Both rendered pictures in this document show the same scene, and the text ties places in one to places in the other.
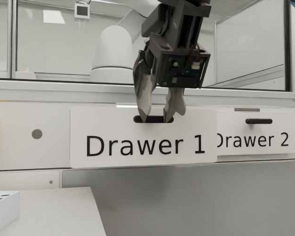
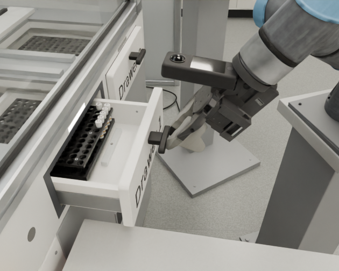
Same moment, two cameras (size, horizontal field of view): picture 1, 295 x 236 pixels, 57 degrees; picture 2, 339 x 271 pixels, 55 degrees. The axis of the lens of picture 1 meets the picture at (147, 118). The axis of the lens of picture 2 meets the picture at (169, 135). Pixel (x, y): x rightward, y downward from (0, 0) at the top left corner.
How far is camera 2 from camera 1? 0.65 m
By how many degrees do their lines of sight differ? 73
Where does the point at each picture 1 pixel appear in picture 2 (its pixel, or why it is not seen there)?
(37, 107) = (20, 211)
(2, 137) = not seen: outside the picture
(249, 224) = not seen: hidden behind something
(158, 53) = (246, 124)
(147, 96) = (197, 139)
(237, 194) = not seen: hidden behind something
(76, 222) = (193, 250)
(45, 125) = (33, 218)
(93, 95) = (54, 139)
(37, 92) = (9, 195)
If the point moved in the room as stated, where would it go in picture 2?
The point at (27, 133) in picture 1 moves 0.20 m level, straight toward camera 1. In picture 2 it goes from (25, 244) to (161, 247)
